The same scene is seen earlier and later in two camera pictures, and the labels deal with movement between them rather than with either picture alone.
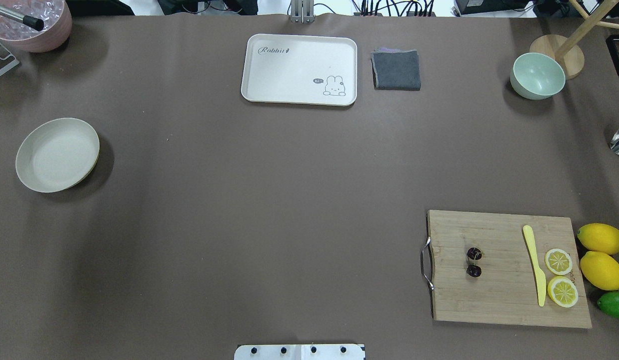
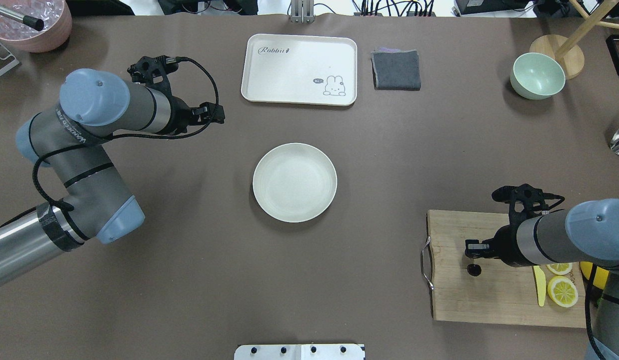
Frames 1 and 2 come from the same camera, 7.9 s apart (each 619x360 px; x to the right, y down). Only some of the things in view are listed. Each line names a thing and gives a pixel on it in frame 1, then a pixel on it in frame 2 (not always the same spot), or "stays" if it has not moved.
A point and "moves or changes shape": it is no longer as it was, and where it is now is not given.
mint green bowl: (534, 76) stays
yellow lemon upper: (602, 270) stays
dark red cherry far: (474, 271) stays
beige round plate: (58, 155) moves or changes shape
